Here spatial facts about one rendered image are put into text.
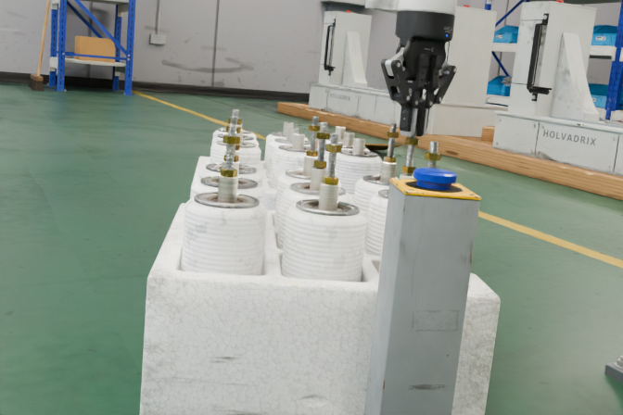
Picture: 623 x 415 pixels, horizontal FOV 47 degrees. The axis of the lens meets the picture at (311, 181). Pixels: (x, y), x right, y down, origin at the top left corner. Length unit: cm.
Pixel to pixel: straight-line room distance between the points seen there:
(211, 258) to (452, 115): 344
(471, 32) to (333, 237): 346
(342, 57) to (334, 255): 458
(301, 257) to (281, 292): 5
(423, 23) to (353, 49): 441
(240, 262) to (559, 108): 291
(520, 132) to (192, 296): 287
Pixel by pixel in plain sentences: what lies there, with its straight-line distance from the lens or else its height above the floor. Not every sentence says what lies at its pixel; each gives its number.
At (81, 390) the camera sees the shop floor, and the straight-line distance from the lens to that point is 95.
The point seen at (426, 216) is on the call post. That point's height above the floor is 29.
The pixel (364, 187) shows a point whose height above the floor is 24.
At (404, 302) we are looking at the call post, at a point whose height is 21.
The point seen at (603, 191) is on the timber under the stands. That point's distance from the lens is 309.
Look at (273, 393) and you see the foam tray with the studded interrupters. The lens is 83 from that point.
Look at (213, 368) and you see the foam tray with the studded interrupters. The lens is 82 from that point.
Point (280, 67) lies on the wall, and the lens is 753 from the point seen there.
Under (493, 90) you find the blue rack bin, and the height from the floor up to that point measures 30.
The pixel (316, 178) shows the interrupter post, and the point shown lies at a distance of 95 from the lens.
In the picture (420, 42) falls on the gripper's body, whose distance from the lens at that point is 94.
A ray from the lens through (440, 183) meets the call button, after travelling 67.
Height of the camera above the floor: 42
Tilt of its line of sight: 9 degrees down
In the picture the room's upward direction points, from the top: 5 degrees clockwise
